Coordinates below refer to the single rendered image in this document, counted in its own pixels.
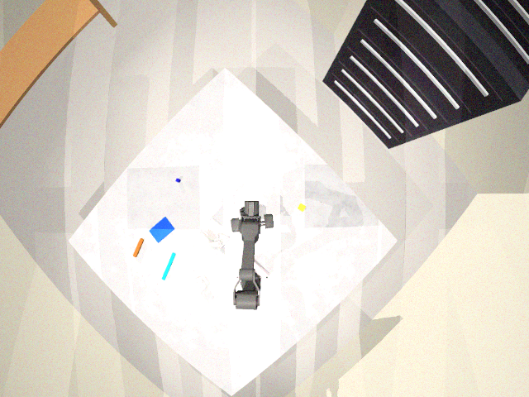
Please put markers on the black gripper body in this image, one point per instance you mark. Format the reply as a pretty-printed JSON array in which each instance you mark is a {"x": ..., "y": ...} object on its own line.
[{"x": 268, "y": 223}]

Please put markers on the orange flat bar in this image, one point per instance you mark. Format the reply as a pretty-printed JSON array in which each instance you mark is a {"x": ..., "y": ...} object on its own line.
[{"x": 140, "y": 242}]

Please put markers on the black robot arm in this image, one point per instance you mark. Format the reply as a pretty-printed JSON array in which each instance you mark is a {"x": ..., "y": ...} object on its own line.
[{"x": 249, "y": 228}]

